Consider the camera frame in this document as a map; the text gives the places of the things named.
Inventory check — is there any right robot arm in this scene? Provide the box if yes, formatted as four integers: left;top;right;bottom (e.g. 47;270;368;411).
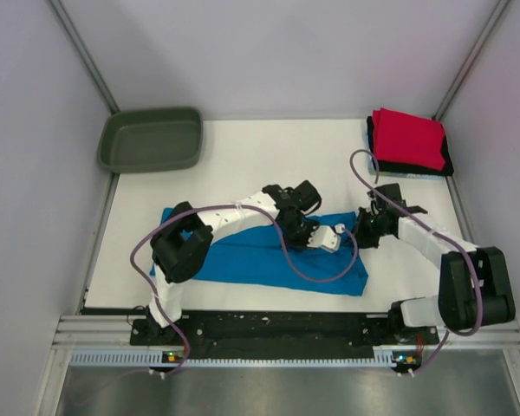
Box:
353;184;516;343

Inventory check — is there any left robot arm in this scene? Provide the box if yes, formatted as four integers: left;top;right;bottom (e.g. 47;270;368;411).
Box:
148;180;322;344

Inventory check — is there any folded red t shirt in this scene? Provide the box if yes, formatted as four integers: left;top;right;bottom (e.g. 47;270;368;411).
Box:
372;108;445;171

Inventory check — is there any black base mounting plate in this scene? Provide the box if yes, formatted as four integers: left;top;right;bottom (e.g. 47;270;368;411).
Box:
129;308;434;361

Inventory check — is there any dark green plastic bin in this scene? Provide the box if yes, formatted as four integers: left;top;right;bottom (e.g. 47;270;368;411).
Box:
97;107;204;174

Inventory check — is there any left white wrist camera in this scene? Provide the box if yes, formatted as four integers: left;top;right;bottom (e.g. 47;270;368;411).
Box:
307;224;345;253

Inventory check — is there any right aluminium corner post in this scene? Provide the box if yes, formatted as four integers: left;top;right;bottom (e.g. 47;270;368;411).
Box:
432;0;513;121

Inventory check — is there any aluminium corner post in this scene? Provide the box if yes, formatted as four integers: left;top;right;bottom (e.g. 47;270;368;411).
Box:
432;0;513;121
46;0;120;114

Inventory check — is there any grey slotted cable duct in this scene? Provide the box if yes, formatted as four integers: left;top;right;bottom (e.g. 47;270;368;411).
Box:
70;349;419;368

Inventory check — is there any left aluminium corner post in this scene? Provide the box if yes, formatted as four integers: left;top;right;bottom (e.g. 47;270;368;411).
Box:
46;0;120;114

